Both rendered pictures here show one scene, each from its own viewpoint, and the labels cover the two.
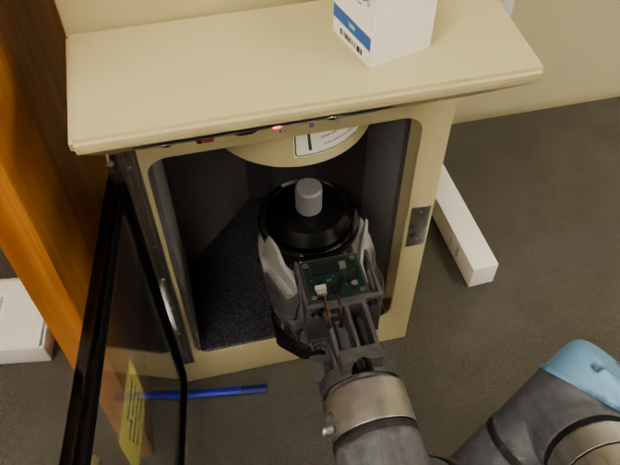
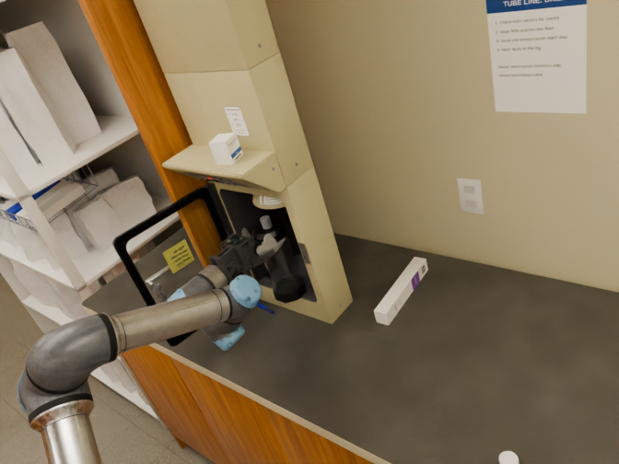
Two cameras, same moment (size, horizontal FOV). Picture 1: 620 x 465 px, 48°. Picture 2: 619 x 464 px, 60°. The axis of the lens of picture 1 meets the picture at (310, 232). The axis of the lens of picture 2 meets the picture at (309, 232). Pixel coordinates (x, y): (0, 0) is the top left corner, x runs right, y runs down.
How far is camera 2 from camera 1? 1.22 m
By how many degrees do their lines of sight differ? 48
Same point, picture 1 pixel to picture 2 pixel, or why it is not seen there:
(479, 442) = not seen: hidden behind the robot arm
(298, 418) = (271, 327)
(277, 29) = not seen: hidden behind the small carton
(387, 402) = (208, 272)
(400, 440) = (199, 280)
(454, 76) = (226, 171)
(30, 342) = not seen: hidden behind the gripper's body
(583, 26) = (536, 225)
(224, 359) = (266, 293)
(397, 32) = (220, 156)
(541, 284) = (405, 338)
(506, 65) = (238, 172)
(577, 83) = (550, 264)
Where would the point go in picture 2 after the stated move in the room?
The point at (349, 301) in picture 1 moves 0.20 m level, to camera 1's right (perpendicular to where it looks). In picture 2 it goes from (229, 246) to (271, 272)
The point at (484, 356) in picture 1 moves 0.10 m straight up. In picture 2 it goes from (348, 347) to (340, 320)
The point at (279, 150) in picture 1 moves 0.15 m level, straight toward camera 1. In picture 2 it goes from (256, 200) to (213, 228)
